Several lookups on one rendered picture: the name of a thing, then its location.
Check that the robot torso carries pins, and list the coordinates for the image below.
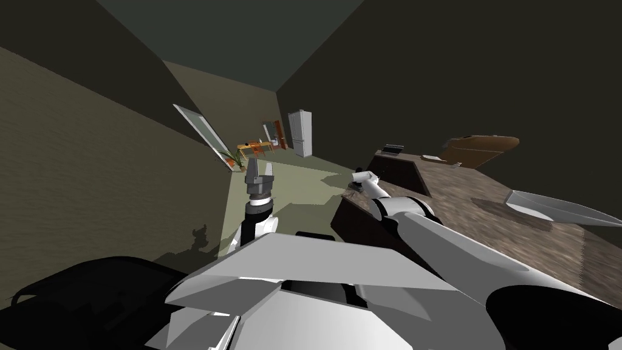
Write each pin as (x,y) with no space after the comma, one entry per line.
(311,272)

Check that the small white flat dish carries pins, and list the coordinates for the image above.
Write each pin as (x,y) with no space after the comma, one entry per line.
(431,158)

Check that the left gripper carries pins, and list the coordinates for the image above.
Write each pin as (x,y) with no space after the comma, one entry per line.
(259,184)

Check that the brown wooden rounded board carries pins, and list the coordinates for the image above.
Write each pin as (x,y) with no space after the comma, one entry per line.
(478,148)

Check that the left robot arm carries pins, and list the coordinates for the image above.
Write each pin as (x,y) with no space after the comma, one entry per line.
(97,301)

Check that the green potted plant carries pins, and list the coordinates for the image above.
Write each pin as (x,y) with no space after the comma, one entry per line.
(234,159)

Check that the pale framed window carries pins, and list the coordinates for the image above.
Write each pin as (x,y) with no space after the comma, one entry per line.
(204,133)

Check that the orange table with chairs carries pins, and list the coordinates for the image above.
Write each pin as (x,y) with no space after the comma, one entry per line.
(253,147)

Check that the grey pointed flat shape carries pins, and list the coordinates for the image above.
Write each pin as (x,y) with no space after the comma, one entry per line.
(554,208)

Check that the brown framed door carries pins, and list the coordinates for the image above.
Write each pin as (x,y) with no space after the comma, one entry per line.
(278,133)

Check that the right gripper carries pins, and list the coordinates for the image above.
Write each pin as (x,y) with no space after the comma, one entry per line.
(359,179)

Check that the white refrigerator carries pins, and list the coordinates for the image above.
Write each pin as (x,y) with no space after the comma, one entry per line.
(301,133)

